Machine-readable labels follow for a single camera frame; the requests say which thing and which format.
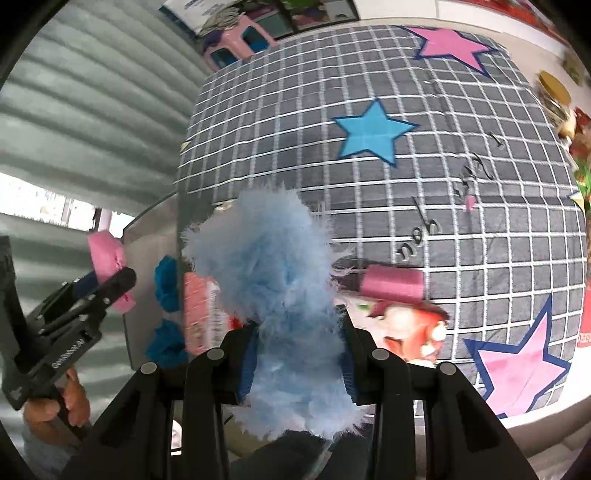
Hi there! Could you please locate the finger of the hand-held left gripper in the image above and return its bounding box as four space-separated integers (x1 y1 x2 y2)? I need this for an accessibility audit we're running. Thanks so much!
28 272 100 319
39 267 138 333

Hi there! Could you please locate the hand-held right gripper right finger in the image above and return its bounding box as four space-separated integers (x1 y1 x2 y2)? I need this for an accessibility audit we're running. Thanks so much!
339 323 541 480

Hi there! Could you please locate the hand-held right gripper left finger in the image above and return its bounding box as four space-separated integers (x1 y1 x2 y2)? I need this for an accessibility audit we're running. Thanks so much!
60 329 259 480

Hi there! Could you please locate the pink foam hair roller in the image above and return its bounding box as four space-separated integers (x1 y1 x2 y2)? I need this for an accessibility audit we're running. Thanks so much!
360 264 426 301
88 232 137 315

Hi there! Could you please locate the blue fluffy scrunchie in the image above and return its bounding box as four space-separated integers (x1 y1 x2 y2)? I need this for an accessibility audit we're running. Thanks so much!
154 256 181 312
145 320 188 367

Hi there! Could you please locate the light blue fluffy cloth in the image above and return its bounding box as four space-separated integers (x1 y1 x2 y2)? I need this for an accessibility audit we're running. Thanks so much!
181 187 365 441

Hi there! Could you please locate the person's left hand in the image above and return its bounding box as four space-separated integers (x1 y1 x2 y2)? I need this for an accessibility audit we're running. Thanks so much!
23 367 90 444

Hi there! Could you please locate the pink carton with barcode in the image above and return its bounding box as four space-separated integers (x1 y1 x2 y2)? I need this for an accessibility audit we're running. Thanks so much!
184 272 241 356

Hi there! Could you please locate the window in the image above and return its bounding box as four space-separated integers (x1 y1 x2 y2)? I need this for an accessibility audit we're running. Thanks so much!
0 173 139 232

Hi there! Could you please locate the grey-green curtain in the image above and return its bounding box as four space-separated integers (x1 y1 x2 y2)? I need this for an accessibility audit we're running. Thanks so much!
0 0 218 462

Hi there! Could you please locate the red round mat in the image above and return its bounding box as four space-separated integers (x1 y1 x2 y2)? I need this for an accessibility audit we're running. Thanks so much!
577 286 591 352

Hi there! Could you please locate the grey checked star blanket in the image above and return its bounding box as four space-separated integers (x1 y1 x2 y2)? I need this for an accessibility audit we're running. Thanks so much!
173 25 589 416

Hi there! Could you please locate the pink plastic stool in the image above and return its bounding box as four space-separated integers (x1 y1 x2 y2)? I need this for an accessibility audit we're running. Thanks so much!
201 14 278 72

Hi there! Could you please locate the folded clothes pile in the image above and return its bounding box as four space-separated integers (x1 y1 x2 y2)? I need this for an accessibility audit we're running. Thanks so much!
194 7 247 35

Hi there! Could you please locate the glass door cabinet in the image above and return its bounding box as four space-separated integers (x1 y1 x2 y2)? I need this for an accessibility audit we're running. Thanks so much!
259 0 361 33

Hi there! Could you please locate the glass jar with gold lid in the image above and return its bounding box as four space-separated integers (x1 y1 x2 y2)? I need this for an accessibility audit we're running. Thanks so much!
536 70 573 121

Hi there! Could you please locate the white low cabinet red top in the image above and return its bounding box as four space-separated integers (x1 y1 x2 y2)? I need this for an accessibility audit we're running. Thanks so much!
438 0 573 47

